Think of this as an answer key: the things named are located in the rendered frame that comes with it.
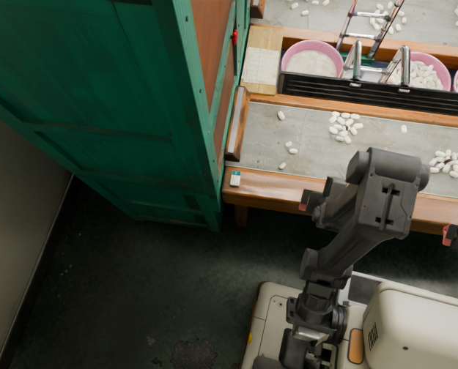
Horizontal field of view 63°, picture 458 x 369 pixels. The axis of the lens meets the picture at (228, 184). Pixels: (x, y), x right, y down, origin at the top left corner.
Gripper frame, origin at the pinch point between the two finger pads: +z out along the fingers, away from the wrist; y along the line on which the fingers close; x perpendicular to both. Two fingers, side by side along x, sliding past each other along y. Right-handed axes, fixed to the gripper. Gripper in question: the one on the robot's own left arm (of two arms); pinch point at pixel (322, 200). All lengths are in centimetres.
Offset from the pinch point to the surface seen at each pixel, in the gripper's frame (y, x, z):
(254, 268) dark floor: 14, 61, 81
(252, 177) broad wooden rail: 24.4, 2.0, 25.0
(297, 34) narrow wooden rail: 21, -60, 56
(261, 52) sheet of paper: 34, -48, 49
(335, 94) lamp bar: 3.3, -33.7, 8.8
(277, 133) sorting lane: 19.0, -16.4, 37.1
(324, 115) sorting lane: 2, -28, 43
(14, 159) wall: 130, 20, 31
